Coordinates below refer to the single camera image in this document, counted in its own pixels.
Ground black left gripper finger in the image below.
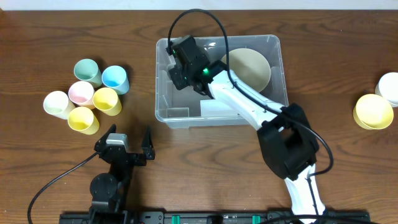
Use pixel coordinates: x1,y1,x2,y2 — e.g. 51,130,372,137
94,124,116,152
141,126,155,160

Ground beige bowl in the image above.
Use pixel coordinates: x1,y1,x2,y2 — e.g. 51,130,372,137
229,48,271,92

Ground yellow bowl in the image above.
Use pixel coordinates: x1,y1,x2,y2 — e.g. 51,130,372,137
353,94,394,129

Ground white bowl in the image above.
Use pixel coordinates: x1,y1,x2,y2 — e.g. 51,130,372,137
375,72,398,107

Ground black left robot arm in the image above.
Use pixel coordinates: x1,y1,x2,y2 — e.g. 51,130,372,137
90,124,147,213

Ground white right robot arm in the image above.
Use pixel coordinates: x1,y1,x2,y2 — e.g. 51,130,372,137
155,35,326,223

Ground yellow plastic cup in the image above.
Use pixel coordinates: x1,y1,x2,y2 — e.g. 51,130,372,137
93,87,122,116
68,106,100,135

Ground pink plastic cup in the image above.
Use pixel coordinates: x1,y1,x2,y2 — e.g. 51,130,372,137
68,81,95,110

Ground cream plastic cup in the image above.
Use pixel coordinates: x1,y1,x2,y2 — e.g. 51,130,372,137
43,91,75,120

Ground clear plastic storage bin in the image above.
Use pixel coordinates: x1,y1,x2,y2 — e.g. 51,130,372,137
155,34,289,129

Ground blue plastic cup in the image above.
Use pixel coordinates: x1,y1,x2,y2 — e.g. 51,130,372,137
102,65,130,95

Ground green plastic cup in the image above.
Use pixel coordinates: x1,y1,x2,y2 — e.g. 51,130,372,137
73,58,102,88

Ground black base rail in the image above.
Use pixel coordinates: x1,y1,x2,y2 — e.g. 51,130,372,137
59,211,371,224

